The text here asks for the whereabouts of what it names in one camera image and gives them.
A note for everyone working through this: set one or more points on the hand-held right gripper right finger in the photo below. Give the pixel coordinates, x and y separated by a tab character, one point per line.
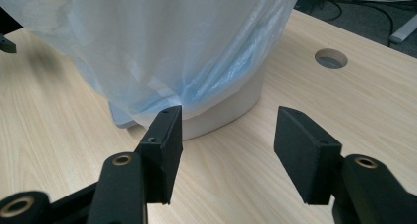
301	152

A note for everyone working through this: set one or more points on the grey white pedal trash can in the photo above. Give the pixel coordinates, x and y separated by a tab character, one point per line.
229	109

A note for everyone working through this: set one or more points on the translucent plastic trash bag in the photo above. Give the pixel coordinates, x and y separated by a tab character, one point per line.
147	37

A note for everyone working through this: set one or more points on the white metal stand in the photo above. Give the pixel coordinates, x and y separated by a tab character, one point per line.
405	30

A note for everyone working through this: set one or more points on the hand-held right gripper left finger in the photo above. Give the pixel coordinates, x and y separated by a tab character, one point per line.
160	158

